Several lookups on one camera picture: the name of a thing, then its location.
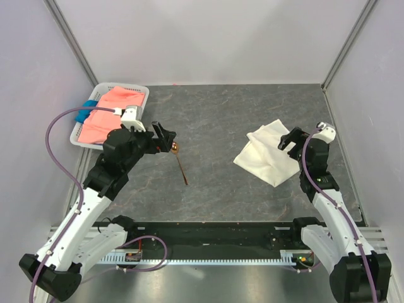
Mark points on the blue cloth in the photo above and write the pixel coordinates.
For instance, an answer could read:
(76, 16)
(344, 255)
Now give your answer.
(83, 114)

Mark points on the aluminium frame post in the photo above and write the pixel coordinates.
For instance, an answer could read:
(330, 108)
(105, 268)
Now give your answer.
(68, 34)
(349, 42)

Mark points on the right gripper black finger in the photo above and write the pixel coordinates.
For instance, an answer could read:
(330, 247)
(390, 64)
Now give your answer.
(297, 134)
(285, 140)

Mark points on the copper spoon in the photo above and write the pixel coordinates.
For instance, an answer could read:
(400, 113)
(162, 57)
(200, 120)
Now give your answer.
(175, 151)

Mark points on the right aluminium frame post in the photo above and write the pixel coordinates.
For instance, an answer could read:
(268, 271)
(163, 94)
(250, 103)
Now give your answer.
(349, 42)

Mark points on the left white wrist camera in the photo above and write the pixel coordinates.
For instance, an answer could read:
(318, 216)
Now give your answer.
(131, 118)

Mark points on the white slotted cable duct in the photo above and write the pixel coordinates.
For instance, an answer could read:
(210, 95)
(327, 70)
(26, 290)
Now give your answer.
(237, 257)

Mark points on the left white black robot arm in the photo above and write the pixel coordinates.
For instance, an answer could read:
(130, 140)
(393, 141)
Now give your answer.
(60, 264)

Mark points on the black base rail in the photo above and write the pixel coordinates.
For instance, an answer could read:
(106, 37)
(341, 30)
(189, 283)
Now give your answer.
(221, 236)

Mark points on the white cloth napkin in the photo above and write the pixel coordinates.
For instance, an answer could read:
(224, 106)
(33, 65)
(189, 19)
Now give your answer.
(262, 158)

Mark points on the left aluminium frame post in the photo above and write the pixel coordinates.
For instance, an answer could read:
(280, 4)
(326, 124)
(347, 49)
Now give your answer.
(68, 34)

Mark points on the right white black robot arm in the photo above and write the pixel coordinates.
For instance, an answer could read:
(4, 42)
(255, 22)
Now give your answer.
(357, 273)

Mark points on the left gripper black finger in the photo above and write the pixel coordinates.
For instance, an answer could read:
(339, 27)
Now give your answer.
(161, 132)
(164, 144)

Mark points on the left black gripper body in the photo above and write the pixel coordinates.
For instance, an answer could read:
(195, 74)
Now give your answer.
(142, 143)

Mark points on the white plastic basket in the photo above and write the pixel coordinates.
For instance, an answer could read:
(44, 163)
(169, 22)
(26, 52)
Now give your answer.
(98, 92)

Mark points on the pink cloth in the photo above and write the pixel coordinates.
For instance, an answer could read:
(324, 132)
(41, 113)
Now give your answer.
(100, 123)

